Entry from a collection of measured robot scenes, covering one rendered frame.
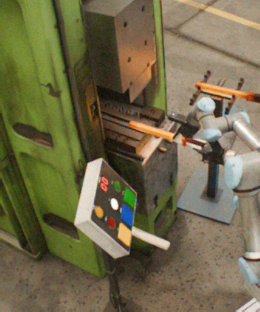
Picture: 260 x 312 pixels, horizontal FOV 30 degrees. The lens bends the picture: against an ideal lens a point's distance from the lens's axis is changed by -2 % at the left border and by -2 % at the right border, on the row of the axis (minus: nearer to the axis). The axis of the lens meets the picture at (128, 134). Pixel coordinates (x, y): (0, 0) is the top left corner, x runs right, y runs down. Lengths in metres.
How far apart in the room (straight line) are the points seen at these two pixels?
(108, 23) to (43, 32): 0.29
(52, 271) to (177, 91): 1.99
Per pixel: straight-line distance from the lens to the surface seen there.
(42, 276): 3.27
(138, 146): 2.52
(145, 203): 2.75
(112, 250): 2.11
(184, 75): 4.56
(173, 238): 3.31
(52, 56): 1.94
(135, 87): 2.29
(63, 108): 2.10
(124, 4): 2.06
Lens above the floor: 2.75
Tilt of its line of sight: 43 degrees down
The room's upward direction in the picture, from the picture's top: 7 degrees counter-clockwise
